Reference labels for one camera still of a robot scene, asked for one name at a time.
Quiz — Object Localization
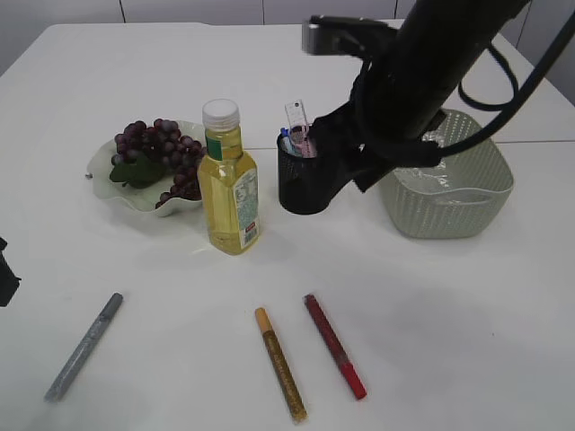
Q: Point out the clear plastic ruler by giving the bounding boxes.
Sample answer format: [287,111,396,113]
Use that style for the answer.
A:
[285,100,309,133]

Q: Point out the blue scissors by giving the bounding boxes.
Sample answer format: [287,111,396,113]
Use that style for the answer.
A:
[280,128,296,155]

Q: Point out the pink scissors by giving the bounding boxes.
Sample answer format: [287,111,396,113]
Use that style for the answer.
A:
[289,125,318,159]

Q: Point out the clear crinkled plastic sheet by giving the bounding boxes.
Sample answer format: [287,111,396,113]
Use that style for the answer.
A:
[394,128,455,192]

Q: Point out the silver glitter pen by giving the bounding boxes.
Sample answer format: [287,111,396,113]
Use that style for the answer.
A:
[44,293,123,403]

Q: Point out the yellow oil bottle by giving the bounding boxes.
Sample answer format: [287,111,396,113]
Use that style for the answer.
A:
[198,99,261,255]

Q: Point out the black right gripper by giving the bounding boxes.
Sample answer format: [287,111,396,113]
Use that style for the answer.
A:
[309,40,467,211]

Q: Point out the black mesh pen holder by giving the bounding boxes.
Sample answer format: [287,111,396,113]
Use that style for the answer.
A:
[277,135,338,216]

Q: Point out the grey-green woven plastic basket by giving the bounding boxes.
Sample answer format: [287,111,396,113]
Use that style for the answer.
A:
[376,107,516,241]

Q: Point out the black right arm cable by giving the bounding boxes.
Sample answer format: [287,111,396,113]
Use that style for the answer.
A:
[358,0,575,158]

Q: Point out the frosted wavy glass plate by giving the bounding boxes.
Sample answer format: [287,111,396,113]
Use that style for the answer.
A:
[86,120,206,216]

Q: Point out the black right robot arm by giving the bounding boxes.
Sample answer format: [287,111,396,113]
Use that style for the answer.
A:
[279,1,523,215]

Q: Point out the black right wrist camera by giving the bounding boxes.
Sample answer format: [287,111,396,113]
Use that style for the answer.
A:
[302,15,398,59]

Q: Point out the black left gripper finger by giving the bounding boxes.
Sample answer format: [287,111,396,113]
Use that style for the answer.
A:
[0,238,21,307]

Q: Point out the gold glitter pen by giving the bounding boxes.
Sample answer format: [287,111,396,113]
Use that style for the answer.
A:
[254,307,307,424]

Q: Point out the red glitter pen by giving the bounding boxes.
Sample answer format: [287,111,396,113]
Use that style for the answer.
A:
[304,294,367,400]

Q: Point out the purple artificial grape bunch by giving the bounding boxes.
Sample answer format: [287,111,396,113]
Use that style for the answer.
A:
[109,119,207,209]

